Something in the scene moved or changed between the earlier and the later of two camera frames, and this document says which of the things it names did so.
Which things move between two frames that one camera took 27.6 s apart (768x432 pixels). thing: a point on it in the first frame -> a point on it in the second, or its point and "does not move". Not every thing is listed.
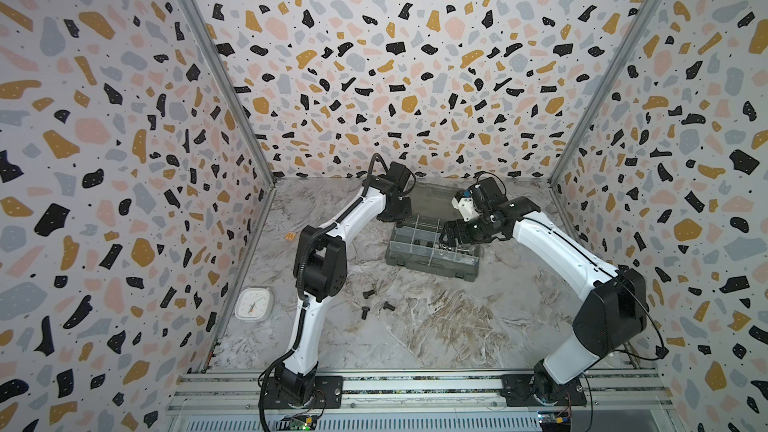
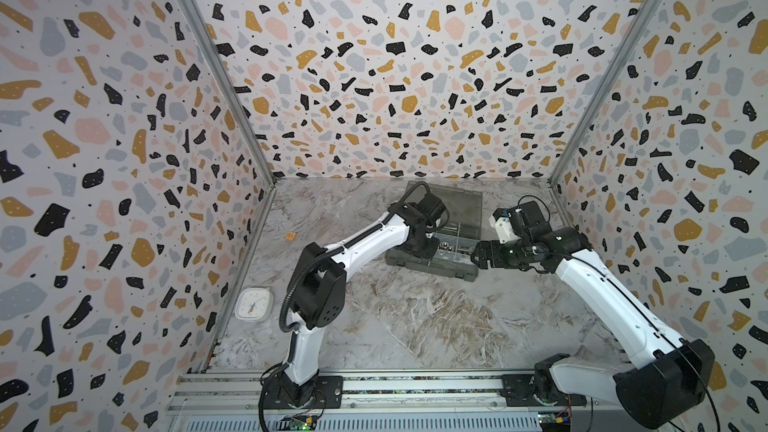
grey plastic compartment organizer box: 417,244 does not move
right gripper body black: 459,231 -> 489,252
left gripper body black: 400,212 -> 425,249
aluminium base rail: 233,391 does not move
